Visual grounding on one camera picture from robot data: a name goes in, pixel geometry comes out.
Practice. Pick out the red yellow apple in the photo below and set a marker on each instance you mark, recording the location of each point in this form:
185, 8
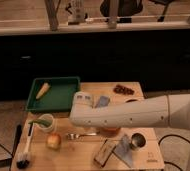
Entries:
53, 141

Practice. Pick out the yellow corn cob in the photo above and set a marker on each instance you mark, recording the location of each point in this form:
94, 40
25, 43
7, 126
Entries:
45, 87

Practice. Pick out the green plastic tray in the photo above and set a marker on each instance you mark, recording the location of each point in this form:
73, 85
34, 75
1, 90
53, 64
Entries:
57, 99

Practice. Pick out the wooden block eraser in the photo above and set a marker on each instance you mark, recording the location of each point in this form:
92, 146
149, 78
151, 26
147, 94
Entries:
104, 153

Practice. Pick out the dark purple bowl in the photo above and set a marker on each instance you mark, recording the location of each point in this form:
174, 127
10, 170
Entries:
131, 100

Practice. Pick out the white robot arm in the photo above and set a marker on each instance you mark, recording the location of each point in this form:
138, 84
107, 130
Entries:
163, 111

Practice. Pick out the silver metal fork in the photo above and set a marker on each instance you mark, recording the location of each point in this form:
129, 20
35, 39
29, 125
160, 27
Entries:
73, 136

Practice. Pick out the wooden table frame leg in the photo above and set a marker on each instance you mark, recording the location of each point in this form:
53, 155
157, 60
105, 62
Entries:
52, 15

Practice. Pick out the orange bowl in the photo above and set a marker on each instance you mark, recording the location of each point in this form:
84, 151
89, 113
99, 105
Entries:
110, 130

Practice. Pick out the small metal cup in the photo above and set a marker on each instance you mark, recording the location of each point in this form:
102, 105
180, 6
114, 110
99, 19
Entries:
137, 141

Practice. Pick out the wooden post middle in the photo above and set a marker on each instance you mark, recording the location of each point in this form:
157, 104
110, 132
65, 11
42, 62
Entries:
113, 12

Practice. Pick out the blue sponge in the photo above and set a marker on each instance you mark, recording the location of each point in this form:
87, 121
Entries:
102, 101

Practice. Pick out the white cup with green item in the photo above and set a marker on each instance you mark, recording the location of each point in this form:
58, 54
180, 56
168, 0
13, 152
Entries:
45, 123

